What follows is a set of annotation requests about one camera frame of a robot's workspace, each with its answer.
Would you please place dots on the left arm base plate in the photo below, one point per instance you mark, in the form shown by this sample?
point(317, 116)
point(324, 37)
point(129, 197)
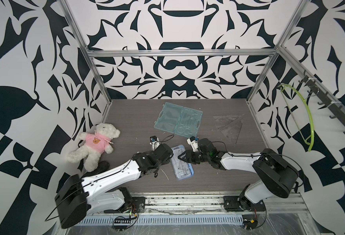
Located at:
point(137, 204)

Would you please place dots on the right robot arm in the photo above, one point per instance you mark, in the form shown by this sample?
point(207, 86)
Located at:
point(277, 177)

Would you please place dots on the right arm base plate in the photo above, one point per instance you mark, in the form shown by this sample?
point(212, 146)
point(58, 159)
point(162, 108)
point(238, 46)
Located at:
point(242, 204)

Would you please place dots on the black glasses case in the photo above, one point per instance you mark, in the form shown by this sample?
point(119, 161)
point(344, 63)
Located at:
point(103, 166)

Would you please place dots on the black hook rack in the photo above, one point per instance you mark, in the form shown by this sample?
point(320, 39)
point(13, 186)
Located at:
point(326, 98)

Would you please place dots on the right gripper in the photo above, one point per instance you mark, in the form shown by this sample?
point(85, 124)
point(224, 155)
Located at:
point(186, 155)

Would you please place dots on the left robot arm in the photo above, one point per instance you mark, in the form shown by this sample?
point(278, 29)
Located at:
point(94, 186)

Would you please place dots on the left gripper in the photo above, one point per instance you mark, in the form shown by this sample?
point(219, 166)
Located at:
point(167, 160)

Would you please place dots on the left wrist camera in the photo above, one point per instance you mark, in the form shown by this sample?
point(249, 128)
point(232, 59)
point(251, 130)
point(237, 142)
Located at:
point(154, 142)

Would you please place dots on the blue geometry set case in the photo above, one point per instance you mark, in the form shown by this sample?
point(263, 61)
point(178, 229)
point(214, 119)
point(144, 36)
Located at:
point(181, 169)

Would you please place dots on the black yellow connector right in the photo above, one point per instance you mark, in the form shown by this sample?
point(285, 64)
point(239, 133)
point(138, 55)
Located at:
point(249, 222)

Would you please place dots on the teal ruler set case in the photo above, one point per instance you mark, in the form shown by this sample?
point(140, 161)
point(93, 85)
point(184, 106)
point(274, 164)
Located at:
point(179, 120)

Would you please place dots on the black connector left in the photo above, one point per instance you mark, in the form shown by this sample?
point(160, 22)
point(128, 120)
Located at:
point(122, 223)

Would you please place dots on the white teddy bear pink shirt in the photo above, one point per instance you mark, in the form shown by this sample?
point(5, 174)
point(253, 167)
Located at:
point(94, 146)

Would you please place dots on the aluminium frame rail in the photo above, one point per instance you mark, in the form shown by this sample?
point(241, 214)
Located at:
point(173, 202)

